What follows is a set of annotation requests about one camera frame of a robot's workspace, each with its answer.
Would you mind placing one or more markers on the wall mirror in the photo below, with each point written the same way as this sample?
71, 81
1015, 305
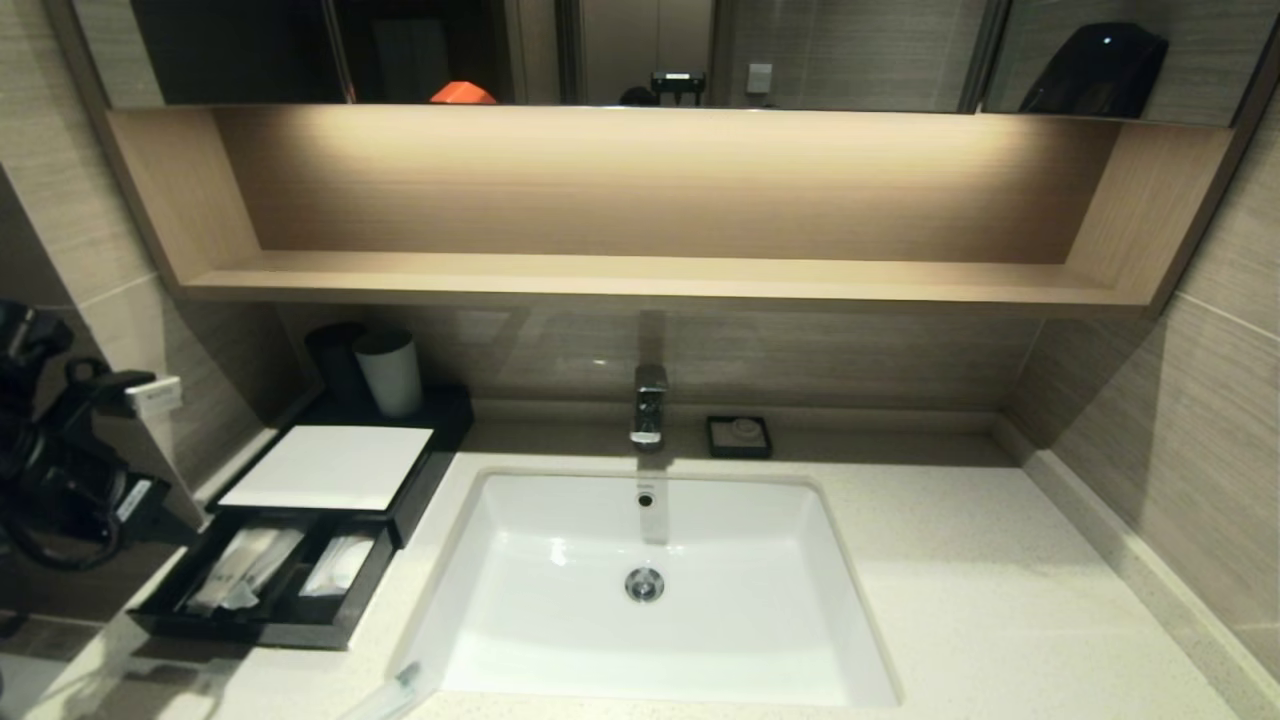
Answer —
850, 50

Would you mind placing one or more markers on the round white soap bar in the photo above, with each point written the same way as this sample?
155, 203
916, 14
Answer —
745, 430

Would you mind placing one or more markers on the chrome sink drain stopper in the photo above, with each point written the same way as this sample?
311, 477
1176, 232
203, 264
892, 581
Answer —
645, 585

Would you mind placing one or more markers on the black amenity box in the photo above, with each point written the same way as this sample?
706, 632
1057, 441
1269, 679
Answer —
430, 450

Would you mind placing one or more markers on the wooden wall shelf niche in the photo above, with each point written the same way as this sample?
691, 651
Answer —
650, 280

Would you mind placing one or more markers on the toothbrush with green label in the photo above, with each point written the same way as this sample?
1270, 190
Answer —
275, 560
225, 572

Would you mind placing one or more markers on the black glossy wall dispenser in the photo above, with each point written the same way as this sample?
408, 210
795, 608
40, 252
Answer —
1092, 72

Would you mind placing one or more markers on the black tumbler cup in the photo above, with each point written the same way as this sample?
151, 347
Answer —
335, 362

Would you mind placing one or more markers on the small item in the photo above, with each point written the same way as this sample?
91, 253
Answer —
405, 678

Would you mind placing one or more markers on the grey plastic cup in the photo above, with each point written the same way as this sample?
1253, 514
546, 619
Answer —
392, 378

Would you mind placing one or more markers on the chrome sink faucet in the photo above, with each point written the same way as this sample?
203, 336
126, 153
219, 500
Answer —
649, 400

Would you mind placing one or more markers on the black and orange left arm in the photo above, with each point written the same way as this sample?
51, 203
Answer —
25, 400

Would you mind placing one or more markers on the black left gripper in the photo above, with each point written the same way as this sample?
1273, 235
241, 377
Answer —
90, 480

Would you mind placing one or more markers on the small white wrapped packet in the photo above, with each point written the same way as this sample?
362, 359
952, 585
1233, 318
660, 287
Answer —
340, 565

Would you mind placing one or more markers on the white ceramic sink basin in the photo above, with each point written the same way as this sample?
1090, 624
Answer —
560, 620

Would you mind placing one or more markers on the white square plate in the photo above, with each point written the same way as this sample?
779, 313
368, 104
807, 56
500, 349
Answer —
330, 465

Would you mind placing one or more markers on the black square soap dish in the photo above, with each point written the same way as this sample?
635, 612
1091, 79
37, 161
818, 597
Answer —
718, 442

